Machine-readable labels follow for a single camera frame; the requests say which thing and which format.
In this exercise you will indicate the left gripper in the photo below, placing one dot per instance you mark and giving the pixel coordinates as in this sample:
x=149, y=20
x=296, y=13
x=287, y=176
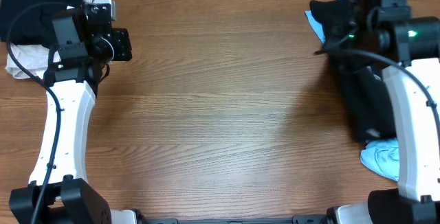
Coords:
x=122, y=44

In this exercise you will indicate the folded black garment on pile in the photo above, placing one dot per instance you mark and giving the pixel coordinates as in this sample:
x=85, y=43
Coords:
x=32, y=20

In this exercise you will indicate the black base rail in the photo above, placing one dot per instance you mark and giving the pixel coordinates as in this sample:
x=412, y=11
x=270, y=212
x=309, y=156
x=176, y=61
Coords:
x=296, y=219

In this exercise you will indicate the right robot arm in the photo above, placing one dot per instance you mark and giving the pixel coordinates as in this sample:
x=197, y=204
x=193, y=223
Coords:
x=408, y=47

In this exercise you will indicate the light blue t-shirt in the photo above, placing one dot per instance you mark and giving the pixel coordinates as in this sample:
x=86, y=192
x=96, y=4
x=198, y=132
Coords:
x=380, y=156

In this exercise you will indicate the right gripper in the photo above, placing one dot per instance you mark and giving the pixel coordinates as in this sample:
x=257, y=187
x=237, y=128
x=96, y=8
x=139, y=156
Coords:
x=368, y=60

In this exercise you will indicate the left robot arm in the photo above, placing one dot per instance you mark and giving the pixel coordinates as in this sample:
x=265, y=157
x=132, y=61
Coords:
x=58, y=190

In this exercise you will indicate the folded beige garment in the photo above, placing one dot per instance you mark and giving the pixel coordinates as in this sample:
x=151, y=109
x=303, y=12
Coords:
x=32, y=57

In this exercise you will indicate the black polo shirt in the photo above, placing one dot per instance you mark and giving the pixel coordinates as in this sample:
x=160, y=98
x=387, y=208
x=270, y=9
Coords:
x=364, y=93

